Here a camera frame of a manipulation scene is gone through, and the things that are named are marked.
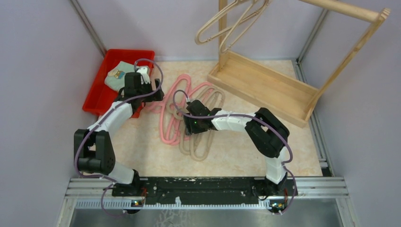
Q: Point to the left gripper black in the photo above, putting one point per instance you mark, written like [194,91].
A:
[156,96]

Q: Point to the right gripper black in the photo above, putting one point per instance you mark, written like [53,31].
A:
[189,128]

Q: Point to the pink plastic hanger front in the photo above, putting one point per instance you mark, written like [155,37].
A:
[169,119]

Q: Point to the pink plastic hanger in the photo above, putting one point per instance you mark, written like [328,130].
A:
[169,119]
[200,89]

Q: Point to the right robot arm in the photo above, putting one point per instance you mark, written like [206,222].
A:
[266,131]

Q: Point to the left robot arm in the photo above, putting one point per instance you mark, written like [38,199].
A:
[93,149]

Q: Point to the pink plastic hanger middle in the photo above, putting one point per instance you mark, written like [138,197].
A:
[170,119]

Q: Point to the pink plastic hanger back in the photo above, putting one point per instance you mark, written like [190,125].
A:
[200,89]

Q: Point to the light green folded shirt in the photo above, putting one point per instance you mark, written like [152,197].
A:
[115,78]

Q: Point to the red plastic bin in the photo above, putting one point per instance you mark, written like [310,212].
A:
[100,96]

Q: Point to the wooden hanger rack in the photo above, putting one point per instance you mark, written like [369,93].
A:
[287,97]

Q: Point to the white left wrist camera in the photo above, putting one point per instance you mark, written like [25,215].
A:
[144,74]

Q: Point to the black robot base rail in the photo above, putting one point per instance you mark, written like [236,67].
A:
[205,190]

